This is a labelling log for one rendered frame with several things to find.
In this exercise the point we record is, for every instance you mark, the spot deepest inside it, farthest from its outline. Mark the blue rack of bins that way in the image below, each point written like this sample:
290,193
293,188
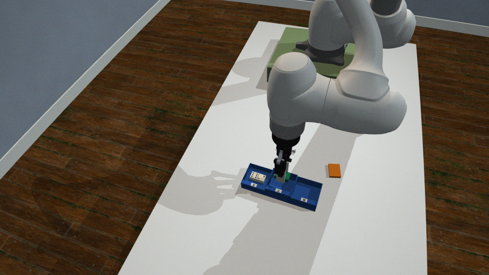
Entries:
298,191

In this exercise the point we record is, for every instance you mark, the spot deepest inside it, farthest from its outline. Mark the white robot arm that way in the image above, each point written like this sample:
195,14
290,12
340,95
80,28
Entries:
359,100

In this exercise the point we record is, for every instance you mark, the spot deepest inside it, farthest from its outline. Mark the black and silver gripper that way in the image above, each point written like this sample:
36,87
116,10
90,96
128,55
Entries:
284,148

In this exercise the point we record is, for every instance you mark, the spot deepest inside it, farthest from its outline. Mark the orange flat square pad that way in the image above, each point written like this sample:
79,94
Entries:
334,170

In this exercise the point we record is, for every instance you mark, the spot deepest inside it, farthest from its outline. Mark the green battery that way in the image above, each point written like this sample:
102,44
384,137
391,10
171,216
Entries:
286,177

